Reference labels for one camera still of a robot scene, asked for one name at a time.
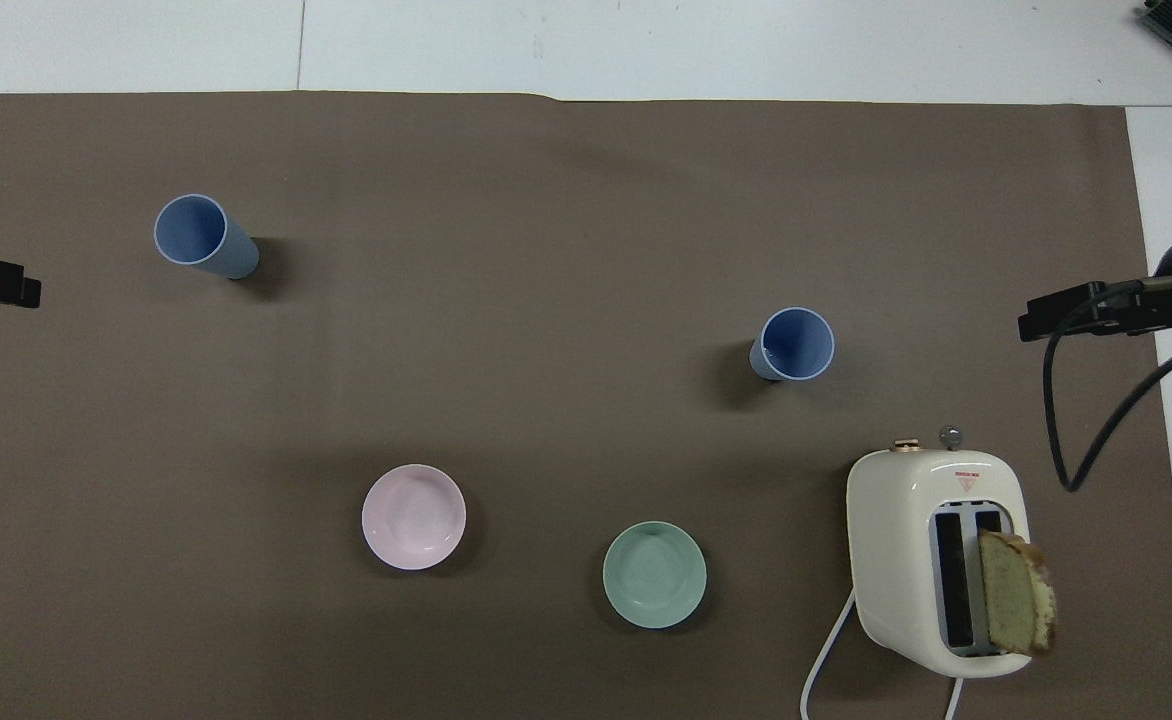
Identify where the black cable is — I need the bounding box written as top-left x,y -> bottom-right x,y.
1042,272 -> 1172,494

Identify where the white power cord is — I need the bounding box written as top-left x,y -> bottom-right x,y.
800,588 -> 967,720

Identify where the green bowl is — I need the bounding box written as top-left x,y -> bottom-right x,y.
602,520 -> 709,631

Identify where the cream toaster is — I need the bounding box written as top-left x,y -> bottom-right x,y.
845,425 -> 1033,680

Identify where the bread slice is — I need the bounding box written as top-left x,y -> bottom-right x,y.
977,529 -> 1059,659

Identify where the blue plastic cup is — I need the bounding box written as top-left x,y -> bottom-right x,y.
748,306 -> 836,384
153,193 -> 261,282

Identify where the pink bowl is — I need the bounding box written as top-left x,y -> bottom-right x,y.
361,463 -> 468,573

